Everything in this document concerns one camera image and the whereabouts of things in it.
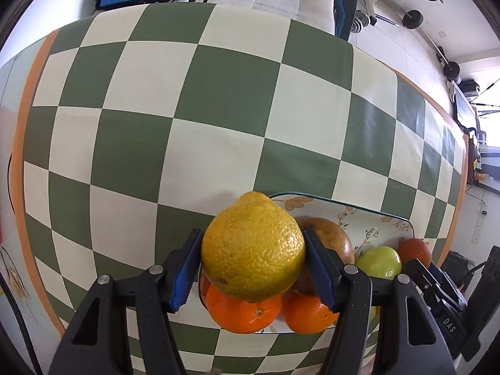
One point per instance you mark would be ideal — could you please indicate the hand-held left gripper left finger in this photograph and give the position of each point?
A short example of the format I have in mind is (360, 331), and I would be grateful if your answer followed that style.
(185, 277)

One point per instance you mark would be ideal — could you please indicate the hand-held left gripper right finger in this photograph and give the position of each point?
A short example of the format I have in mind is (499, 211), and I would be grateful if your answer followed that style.
(322, 281)

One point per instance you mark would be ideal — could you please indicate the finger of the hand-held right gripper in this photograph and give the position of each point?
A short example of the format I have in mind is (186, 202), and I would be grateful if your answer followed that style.
(425, 277)
(488, 300)

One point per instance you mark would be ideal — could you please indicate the dark reddish orange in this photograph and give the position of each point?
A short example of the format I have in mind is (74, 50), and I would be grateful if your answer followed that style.
(414, 250)

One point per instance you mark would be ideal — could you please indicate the bright orange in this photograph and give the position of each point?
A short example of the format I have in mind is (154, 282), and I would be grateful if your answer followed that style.
(304, 312)
(242, 314)

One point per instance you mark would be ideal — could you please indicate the red-brown apple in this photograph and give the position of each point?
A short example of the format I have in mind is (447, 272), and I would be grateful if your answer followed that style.
(332, 238)

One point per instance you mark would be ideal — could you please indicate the green apple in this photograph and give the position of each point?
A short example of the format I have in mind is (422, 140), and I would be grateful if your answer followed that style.
(379, 261)

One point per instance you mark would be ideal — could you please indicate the large yellow citrus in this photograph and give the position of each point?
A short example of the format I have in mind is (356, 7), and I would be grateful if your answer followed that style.
(254, 246)

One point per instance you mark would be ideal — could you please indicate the floral oval plate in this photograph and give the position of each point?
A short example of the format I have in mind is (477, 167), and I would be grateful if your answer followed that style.
(351, 211)

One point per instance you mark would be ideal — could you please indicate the green checkered tablecloth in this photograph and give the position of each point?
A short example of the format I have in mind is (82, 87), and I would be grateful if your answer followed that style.
(218, 86)

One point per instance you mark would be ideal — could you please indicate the long floor barbell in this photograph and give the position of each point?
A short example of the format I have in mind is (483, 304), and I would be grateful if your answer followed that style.
(414, 19)

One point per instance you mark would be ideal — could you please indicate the black bench pad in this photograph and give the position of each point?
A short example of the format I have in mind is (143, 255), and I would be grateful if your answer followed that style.
(345, 4)

